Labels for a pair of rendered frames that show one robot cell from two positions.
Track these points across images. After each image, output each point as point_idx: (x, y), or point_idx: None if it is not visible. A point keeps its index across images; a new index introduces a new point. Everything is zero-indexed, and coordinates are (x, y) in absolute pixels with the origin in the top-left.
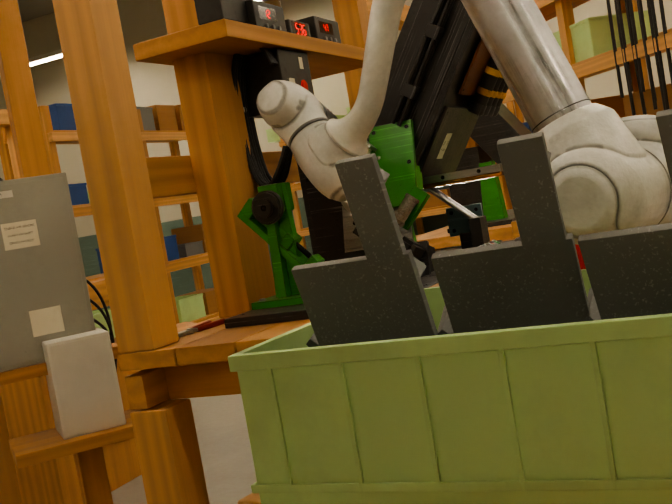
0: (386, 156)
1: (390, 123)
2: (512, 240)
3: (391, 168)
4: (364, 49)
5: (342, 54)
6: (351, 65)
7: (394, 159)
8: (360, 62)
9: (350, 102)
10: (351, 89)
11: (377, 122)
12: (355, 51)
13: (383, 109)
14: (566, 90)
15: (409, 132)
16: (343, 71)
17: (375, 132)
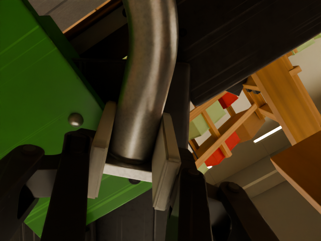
0: (52, 134)
1: (100, 217)
2: (64, 27)
3: (10, 107)
4: (290, 183)
5: (318, 206)
6: (303, 157)
7: (20, 136)
8: (290, 167)
9: (297, 90)
10: (300, 103)
11: (146, 199)
12: (300, 191)
13: (143, 237)
14: None
15: (29, 218)
16: (313, 136)
17: (130, 181)
